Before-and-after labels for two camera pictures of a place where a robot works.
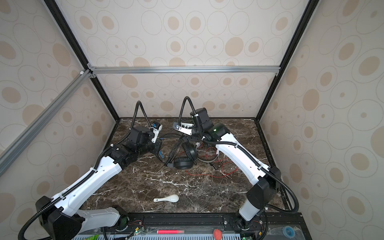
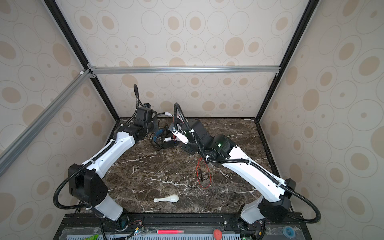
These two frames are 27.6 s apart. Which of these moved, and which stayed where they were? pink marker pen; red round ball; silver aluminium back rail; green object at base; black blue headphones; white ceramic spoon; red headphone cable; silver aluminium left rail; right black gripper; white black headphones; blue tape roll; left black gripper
Moved: red headphone cable; left black gripper; right black gripper; black blue headphones; white black headphones
Stayed: white ceramic spoon; red round ball; silver aluminium back rail; silver aluminium left rail; blue tape roll; pink marker pen; green object at base
